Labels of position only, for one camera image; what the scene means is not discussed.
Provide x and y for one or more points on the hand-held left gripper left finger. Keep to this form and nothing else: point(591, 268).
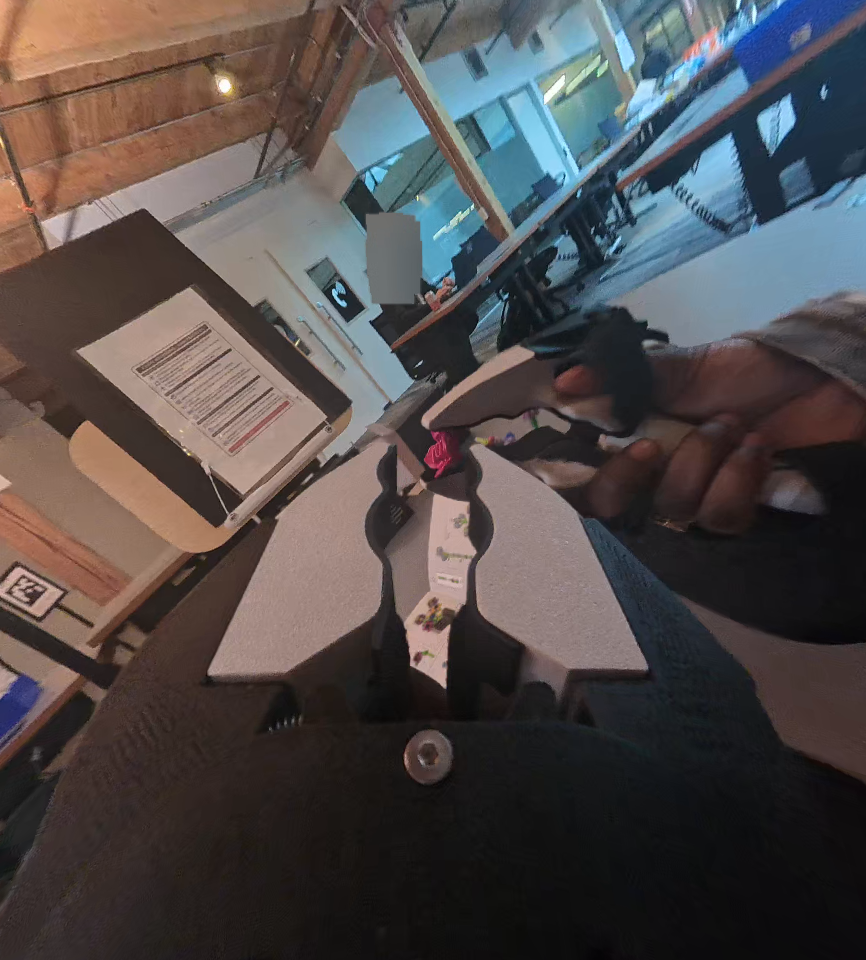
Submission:
point(305, 592)

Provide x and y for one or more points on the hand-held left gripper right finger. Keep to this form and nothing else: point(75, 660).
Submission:
point(553, 592)

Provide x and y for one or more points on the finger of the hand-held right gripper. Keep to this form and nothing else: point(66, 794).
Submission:
point(493, 390)

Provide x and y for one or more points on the red flower lego piece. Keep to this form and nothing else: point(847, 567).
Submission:
point(442, 454)

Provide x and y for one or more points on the lego instruction booklet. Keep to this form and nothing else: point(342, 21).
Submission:
point(448, 540)

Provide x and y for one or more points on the person's right forearm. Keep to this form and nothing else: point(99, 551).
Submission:
point(838, 337)

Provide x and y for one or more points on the person's right hand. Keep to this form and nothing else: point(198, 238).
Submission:
point(740, 405)

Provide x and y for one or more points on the long wooden table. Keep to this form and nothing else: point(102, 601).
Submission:
point(553, 217)

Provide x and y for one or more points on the black foam pad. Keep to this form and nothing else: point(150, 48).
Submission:
point(778, 585)

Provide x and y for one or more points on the laminated instruction sheet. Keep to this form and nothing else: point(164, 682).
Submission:
point(200, 390)

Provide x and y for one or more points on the black white fiducial marker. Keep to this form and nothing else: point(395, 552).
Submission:
point(27, 591)

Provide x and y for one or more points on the blue plastic bin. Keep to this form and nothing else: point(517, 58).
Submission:
point(800, 37)

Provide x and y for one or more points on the wooden board with black panel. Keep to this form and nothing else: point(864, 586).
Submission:
point(42, 300)

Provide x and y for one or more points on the ceiling spot lamp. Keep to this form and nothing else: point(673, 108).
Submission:
point(222, 82)

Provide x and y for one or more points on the wall sign with phone icon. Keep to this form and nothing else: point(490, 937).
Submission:
point(339, 292)

